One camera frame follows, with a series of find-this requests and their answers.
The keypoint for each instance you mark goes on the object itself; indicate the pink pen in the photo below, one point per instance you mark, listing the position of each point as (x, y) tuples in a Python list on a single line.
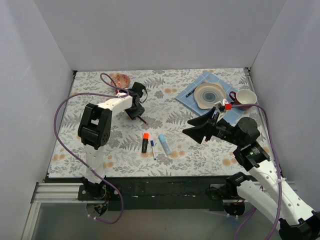
[(144, 121)]

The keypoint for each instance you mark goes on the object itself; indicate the beige plate blue rings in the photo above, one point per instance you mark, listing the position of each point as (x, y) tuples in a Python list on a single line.
[(209, 96)]

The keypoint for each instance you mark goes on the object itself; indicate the red patterned small bowl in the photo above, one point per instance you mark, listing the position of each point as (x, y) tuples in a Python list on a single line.
[(120, 80)]

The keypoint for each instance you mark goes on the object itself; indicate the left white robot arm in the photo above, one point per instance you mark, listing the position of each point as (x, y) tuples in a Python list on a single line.
[(95, 130)]

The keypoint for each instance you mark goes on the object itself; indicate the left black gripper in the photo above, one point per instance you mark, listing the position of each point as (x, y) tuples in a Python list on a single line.
[(136, 110)]

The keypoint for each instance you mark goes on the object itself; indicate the fork black handle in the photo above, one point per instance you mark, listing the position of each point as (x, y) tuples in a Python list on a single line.
[(205, 80)]

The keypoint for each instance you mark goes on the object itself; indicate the blue checked cloth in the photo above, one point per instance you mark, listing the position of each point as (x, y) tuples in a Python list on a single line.
[(205, 95)]

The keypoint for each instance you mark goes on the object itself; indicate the red white mug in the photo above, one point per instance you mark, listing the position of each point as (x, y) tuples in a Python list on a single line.
[(243, 97)]

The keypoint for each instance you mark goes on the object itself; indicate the orange highlighter cap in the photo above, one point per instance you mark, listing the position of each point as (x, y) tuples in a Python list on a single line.
[(146, 135)]

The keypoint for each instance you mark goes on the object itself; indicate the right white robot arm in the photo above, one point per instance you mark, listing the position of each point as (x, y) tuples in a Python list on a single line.
[(291, 216)]

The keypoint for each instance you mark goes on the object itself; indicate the black orange highlighter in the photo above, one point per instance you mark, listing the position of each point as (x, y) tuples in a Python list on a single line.
[(144, 145)]

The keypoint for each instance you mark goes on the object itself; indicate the white blue marker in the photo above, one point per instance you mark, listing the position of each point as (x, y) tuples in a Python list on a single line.
[(153, 152)]

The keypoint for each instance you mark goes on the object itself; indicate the light blue highlighter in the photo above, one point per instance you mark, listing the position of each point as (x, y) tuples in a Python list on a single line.
[(164, 144)]

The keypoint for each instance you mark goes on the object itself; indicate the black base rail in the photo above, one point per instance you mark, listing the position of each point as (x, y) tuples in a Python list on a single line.
[(163, 193)]

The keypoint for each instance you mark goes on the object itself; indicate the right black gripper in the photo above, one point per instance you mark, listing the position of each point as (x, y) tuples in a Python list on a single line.
[(211, 128)]

